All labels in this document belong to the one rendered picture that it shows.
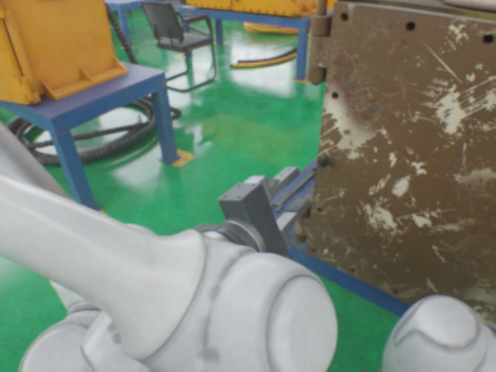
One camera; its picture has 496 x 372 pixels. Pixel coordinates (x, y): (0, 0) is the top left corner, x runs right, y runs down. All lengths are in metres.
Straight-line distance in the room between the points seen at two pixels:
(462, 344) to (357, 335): 1.10
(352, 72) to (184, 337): 0.47
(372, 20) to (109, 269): 0.48
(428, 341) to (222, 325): 0.29
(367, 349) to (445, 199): 0.98
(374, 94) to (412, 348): 0.37
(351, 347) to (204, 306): 1.30
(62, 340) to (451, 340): 0.47
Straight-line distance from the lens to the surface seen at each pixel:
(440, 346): 0.45
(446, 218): 0.65
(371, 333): 1.55
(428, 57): 0.55
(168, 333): 0.23
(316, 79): 0.62
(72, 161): 1.96
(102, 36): 2.28
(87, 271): 0.24
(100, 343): 0.38
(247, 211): 0.46
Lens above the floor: 1.30
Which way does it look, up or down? 35 degrees down
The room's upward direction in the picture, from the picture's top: 1 degrees counter-clockwise
